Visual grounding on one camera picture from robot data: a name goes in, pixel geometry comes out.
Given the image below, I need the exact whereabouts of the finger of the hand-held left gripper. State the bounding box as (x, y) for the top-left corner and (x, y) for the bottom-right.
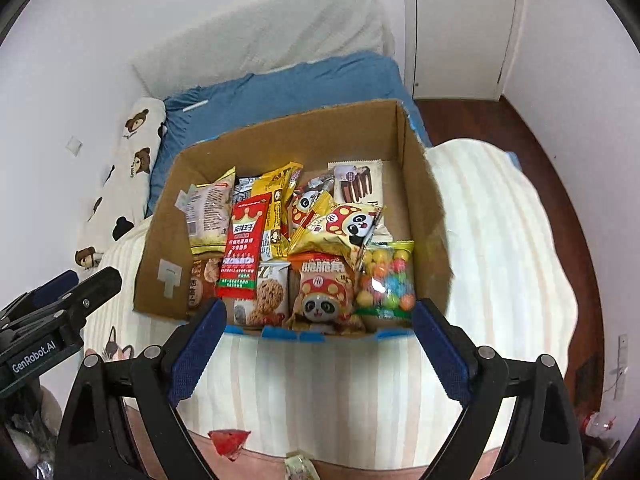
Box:
(10, 266), (124, 332)
(0, 269), (81, 327)

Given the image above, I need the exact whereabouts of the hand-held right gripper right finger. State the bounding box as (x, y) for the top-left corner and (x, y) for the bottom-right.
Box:
(411, 297), (585, 480)

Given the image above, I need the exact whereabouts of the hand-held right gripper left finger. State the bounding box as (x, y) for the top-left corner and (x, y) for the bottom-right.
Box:
(54, 297), (228, 480)

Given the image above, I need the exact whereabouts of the brown cookie packet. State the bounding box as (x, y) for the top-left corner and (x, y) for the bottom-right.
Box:
(186, 257), (223, 317)

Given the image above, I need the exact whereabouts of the colourful candy ball bag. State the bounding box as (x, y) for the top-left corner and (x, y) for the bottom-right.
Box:
(352, 241), (417, 321)

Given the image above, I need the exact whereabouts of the white oat cookie packet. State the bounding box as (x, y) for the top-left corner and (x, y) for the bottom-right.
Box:
(232, 260), (292, 328)

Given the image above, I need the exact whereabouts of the red green snack packet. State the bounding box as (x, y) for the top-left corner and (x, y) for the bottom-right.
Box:
(216, 192), (273, 302)

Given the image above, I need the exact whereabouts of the orange panda snack packet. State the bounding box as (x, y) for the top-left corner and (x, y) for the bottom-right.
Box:
(286, 251), (368, 335)

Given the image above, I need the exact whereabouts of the yellow clear cake packet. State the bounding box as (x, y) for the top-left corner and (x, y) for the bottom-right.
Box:
(182, 166), (237, 257)

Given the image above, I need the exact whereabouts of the cardboard box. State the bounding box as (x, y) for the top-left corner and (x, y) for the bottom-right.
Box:
(132, 99), (455, 343)

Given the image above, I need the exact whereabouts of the yellow panda snack packet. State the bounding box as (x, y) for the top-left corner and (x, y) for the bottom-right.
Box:
(287, 201), (386, 271)

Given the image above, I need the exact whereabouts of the dark silver snack packet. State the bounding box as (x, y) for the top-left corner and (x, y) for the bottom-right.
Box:
(232, 175), (261, 206)

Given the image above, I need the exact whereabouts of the yellow brown snack packet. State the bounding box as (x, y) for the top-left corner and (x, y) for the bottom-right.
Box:
(250, 161), (304, 262)

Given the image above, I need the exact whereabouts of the round panda snack packet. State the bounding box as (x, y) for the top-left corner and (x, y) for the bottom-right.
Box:
(289, 180), (335, 241)

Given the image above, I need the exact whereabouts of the white chocolate stick packet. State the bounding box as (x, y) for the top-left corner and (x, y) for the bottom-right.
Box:
(327, 160), (396, 241)

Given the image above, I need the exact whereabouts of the silver brown candy wrapper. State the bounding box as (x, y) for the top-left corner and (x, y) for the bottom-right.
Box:
(300, 172), (338, 196)

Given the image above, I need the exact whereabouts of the printed cat blanket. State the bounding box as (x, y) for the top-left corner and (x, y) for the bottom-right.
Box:
(82, 137), (576, 480)

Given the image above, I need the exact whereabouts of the red triangular snack packet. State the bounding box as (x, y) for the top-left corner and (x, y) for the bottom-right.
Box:
(207, 429), (252, 462)

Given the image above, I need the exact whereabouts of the bear print pillow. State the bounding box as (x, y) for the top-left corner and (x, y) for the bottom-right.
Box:
(75, 95), (168, 272)

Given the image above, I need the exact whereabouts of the pale green snack packet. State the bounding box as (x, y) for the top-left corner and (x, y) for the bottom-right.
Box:
(284, 451), (320, 480)

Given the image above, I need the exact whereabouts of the blue quilt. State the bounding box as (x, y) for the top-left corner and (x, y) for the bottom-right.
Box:
(145, 51), (433, 218)

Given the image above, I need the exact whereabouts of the white fluffy blanket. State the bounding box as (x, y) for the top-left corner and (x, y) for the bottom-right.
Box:
(131, 0), (396, 101)

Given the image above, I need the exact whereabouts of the white door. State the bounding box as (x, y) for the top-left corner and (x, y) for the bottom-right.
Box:
(402, 0), (531, 102)

